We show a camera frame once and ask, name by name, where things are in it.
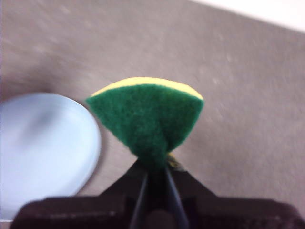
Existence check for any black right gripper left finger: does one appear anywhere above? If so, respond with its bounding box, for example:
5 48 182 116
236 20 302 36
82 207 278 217
13 159 150 229

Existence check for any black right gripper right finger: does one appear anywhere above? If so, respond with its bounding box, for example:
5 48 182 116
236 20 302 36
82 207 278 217
164 166 305 229

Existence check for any light blue round plate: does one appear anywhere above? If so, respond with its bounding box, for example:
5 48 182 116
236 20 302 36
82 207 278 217
0 93 102 220

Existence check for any yellow sponge with green pad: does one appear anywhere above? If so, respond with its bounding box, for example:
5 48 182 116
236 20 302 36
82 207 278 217
85 76 205 173

